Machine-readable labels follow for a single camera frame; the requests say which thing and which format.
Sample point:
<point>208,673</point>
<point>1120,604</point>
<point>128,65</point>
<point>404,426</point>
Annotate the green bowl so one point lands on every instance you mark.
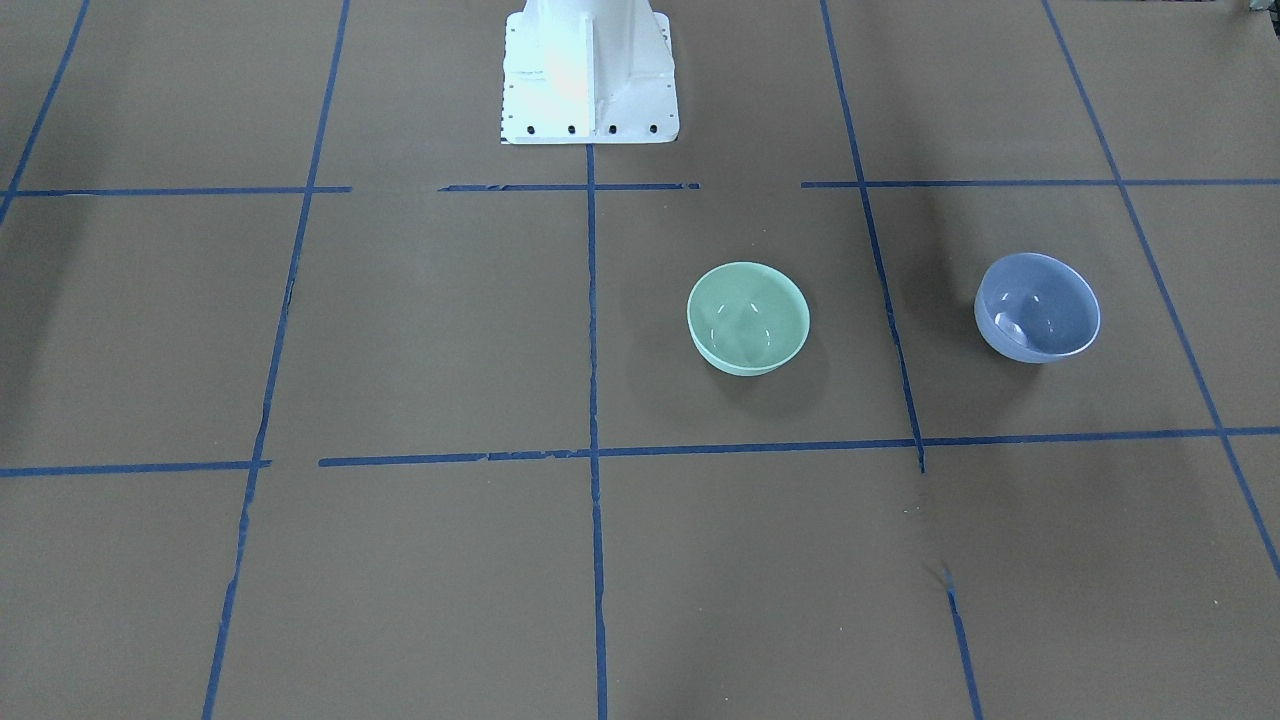
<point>747,319</point>

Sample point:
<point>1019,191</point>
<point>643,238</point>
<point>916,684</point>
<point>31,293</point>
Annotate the white pedestal column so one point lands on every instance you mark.
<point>588,72</point>

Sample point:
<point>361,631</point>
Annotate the blue bowl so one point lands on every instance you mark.
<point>1034,309</point>

